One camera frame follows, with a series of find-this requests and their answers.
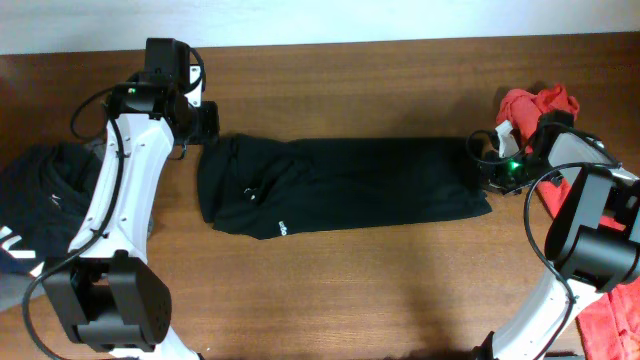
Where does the red crumpled garment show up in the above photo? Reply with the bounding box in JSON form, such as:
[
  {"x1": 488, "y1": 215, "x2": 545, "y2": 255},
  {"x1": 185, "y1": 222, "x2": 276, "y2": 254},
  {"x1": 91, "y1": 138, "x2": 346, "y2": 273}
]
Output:
[{"x1": 496, "y1": 85, "x2": 639, "y2": 360}]

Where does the black polo shirt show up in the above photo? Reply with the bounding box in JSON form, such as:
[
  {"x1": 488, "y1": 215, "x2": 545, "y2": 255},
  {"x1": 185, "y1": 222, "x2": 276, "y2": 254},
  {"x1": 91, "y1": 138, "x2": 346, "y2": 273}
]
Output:
[{"x1": 197, "y1": 134, "x2": 492, "y2": 240}]

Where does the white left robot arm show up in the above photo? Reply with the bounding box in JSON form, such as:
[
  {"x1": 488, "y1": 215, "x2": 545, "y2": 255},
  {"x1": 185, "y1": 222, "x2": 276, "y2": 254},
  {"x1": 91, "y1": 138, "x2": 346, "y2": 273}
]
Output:
[{"x1": 40, "y1": 82, "x2": 217, "y2": 359}]

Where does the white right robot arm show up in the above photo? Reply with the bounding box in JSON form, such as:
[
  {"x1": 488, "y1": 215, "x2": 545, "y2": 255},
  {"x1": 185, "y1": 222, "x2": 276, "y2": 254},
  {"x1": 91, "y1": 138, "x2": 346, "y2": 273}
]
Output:
[{"x1": 468, "y1": 121, "x2": 639, "y2": 359}]

